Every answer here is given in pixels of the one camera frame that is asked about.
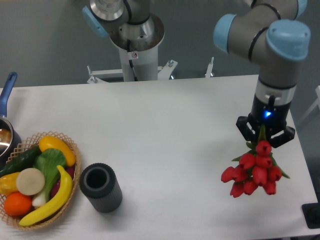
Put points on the yellow bell pepper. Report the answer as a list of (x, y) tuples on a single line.
[(8, 183)]

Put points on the red tulip bouquet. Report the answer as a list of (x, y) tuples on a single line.
[(255, 168)]

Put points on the beige round disc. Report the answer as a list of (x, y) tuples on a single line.
[(30, 181)]

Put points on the yellow banana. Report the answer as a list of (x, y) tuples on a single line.
[(53, 205)]

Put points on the dark grey ribbed vase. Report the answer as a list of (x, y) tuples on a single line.
[(98, 182)]

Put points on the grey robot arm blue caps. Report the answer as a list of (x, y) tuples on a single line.
[(269, 35)]

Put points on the white chair frame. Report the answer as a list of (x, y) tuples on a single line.
[(312, 111)]

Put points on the green cucumber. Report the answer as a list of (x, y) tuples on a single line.
[(23, 161)]

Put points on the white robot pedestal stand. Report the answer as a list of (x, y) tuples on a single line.
[(138, 51)]

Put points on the orange fruit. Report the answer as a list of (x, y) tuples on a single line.
[(17, 204)]

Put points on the woven wicker basket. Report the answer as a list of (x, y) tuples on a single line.
[(27, 144)]

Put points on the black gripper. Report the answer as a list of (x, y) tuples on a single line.
[(272, 116)]

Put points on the green bok choy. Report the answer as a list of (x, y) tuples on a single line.
[(47, 163)]

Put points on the purple eggplant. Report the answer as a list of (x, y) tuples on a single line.
[(56, 187)]

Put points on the black device at table edge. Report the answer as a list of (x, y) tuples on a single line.
[(311, 212)]

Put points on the blue handled saucepan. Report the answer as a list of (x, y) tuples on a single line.
[(9, 138)]

